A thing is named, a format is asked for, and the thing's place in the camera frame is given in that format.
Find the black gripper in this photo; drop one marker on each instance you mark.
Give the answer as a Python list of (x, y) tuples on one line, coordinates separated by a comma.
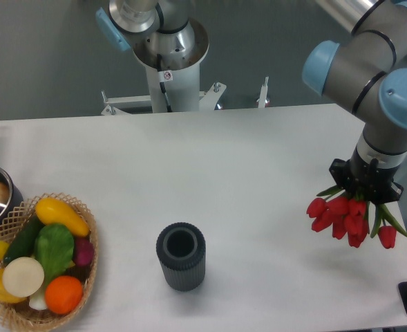
[(356, 176)]

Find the red tulip bouquet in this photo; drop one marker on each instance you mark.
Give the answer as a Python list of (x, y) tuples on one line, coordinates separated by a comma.
[(354, 217)]

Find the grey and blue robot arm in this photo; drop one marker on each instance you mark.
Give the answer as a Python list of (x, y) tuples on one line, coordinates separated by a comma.
[(361, 77)]

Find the dark grey ribbed vase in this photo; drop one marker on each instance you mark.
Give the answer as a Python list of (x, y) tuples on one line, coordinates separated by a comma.
[(181, 250)]

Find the yellow squash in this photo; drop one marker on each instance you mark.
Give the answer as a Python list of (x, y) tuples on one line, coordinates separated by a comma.
[(51, 211)]

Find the green lettuce leaf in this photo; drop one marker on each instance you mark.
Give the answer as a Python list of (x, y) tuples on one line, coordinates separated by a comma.
[(54, 248)]

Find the orange fruit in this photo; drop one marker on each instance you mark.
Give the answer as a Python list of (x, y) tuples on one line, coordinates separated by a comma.
[(63, 294)]

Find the woven wicker basket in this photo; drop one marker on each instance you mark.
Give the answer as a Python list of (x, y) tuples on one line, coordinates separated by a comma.
[(20, 317)]

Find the dark green cucumber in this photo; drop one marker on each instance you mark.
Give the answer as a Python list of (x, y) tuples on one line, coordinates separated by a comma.
[(24, 242)]

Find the white leek stalk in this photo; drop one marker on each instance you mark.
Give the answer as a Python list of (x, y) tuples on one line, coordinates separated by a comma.
[(37, 300)]

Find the white round onion slice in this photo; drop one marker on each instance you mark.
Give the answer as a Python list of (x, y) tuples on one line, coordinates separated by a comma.
[(23, 277)]

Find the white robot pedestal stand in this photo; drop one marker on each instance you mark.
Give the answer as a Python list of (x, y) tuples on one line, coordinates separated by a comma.
[(172, 67)]

